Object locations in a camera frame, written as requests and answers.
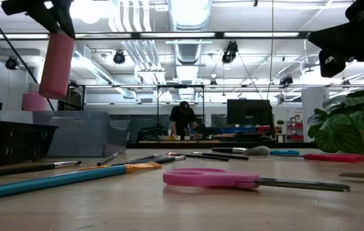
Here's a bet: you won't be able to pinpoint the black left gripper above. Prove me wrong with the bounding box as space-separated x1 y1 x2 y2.
1 0 76 40

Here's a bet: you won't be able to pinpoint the large blue paintbrush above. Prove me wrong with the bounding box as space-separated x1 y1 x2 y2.
0 162 163 202

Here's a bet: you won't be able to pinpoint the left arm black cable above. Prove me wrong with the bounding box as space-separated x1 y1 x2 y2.
0 0 56 112

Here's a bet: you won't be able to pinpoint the light pink paint bottle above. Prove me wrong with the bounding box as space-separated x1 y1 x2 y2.
21 83 48 112

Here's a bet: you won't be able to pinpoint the clear plastic storage bin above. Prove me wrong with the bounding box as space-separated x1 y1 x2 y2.
0 110 129 158

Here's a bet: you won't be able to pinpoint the black monitor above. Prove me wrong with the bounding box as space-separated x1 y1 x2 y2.
226 99 274 128

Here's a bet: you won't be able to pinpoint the person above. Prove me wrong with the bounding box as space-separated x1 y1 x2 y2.
169 100 199 137

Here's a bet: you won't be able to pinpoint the red scissors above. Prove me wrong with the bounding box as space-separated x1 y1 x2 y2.
271 153 364 163

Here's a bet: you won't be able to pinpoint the pink scissors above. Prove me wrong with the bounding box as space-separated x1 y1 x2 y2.
162 167 351 193

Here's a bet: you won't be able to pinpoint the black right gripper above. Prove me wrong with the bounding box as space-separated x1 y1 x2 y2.
308 14 364 78

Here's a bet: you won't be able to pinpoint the potted striped-leaf plant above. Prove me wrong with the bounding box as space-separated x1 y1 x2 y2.
306 89 364 154

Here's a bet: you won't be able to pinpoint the black ceiling spotlight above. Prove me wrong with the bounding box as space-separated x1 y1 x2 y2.
279 75 294 87
221 40 239 64
4 56 20 71
113 50 126 65

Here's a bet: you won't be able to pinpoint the blue scissors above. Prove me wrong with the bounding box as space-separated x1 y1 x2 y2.
269 149 301 157

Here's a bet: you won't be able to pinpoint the black fluffy makeup brush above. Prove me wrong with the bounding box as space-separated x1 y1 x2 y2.
211 145 271 157

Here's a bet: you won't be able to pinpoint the black background rig frame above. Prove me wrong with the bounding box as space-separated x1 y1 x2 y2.
156 84 206 142

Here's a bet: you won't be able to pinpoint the blue storage bin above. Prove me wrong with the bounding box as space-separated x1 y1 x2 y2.
217 126 257 134

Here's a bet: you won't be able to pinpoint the hot pink paint bottle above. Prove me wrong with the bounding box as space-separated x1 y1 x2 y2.
38 31 76 99

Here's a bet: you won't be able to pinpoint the black mesh plastic basket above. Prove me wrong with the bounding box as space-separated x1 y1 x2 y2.
0 121 59 167

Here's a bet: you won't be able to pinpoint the red shelf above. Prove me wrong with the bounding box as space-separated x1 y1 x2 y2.
286 115 305 142

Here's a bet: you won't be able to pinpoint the silver ventilation duct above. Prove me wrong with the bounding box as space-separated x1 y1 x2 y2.
167 0 213 65

